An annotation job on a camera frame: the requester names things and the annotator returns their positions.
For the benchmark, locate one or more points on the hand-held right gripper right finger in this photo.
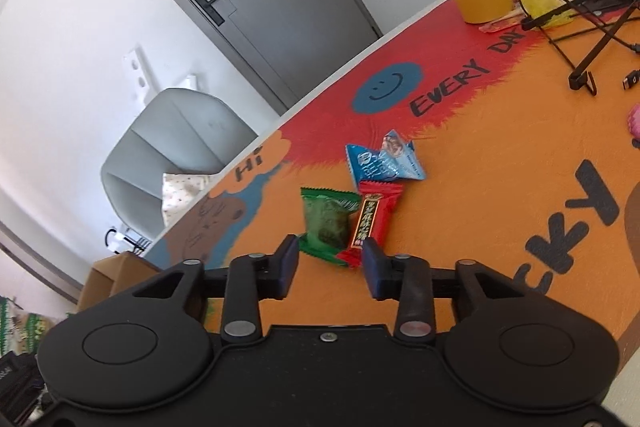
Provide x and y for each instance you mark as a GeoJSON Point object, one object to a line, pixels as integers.
{"type": "Point", "coordinates": [374, 272]}

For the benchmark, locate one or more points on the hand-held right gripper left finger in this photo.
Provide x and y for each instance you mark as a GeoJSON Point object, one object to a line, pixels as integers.
{"type": "Point", "coordinates": [289, 267]}

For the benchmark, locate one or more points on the red snack packet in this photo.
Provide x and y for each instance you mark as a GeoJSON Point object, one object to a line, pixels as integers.
{"type": "Point", "coordinates": [372, 217]}

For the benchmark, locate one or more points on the cardboard box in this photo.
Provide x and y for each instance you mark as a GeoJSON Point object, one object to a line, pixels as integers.
{"type": "Point", "coordinates": [107, 279]}

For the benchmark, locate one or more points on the green snack packet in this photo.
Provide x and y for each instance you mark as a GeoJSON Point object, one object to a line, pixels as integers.
{"type": "Point", "coordinates": [327, 222]}

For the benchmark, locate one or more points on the green patterned bag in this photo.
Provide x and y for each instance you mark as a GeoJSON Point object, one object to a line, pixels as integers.
{"type": "Point", "coordinates": [25, 327]}

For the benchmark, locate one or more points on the blue snack packet white label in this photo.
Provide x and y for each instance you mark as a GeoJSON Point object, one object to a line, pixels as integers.
{"type": "Point", "coordinates": [367, 164]}

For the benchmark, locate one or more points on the shiny blue snack packet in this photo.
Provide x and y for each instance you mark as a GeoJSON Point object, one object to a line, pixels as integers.
{"type": "Point", "coordinates": [405, 157]}

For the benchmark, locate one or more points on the dotted white cushion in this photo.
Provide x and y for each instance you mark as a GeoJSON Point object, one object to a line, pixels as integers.
{"type": "Point", "coordinates": [182, 194]}

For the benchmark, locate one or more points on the grey chair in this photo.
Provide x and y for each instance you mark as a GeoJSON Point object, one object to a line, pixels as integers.
{"type": "Point", "coordinates": [175, 132]}

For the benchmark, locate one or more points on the pink trinket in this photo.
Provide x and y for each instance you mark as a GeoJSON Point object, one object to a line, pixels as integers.
{"type": "Point", "coordinates": [635, 122]}

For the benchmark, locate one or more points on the black plug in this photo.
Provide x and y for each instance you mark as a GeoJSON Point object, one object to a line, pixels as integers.
{"type": "Point", "coordinates": [631, 79]}

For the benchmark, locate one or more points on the white wall socket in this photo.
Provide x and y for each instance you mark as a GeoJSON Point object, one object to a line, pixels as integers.
{"type": "Point", "coordinates": [136, 72]}

